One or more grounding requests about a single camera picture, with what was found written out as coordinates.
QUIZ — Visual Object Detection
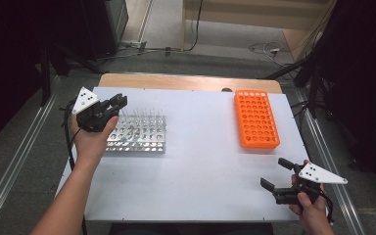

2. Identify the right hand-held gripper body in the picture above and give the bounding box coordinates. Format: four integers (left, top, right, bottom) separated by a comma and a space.
271, 162, 349, 207

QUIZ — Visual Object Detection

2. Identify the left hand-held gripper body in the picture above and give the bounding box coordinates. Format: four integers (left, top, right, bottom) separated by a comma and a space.
71, 85, 119, 133

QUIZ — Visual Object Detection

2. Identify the clear tube rack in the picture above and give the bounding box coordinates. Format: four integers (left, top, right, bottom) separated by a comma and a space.
105, 113, 167, 155

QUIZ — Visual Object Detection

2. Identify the orange plastic test tube rack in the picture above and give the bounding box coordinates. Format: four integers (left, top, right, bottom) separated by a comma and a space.
233, 89, 281, 151

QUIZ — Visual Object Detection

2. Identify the person's left hand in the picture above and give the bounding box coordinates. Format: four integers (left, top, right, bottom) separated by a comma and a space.
70, 114, 120, 165

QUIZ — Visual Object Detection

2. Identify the person's right hand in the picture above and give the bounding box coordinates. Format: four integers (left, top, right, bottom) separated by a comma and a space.
289, 191, 336, 229

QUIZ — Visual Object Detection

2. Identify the light wooden table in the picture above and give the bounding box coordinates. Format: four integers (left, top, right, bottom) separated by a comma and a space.
97, 72, 284, 95

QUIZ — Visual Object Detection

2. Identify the black metal stand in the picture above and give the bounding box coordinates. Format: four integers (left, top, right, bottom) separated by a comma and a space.
38, 32, 106, 106
263, 54, 328, 119

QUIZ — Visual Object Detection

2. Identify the dark cabinet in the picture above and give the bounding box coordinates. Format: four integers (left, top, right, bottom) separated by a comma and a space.
81, 0, 129, 62

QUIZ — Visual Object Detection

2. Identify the white work board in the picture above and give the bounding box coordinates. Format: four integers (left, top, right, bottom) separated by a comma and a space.
56, 85, 309, 223

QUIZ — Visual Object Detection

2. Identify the person's dark clothing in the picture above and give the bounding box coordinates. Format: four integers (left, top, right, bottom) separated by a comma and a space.
109, 222, 274, 235

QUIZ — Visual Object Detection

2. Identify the black curtain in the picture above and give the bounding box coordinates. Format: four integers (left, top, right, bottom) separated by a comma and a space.
0, 0, 83, 153
322, 0, 376, 200

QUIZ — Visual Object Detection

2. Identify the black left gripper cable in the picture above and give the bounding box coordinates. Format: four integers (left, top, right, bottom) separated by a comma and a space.
60, 99, 87, 235

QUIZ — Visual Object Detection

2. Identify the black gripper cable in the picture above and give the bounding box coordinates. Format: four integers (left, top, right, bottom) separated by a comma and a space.
319, 191, 336, 227
60, 99, 87, 235

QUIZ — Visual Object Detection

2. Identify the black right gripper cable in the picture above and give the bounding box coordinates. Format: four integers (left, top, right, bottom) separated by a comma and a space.
319, 191, 336, 227

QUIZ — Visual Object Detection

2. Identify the aluminium floor rail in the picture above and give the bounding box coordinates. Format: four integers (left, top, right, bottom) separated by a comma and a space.
0, 74, 64, 231
293, 88, 367, 235

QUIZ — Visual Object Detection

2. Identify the grey floor cable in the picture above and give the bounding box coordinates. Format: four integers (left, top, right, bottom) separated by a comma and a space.
97, 40, 182, 62

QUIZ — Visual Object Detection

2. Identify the black hanging cable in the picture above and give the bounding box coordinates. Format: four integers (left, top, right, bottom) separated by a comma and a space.
185, 0, 205, 53

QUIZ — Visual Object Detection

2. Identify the white floor cable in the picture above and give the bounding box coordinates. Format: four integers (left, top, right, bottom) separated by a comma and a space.
248, 41, 284, 64

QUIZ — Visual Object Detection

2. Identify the light wooden frame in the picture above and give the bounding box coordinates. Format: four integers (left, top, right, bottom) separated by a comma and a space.
180, 0, 338, 64

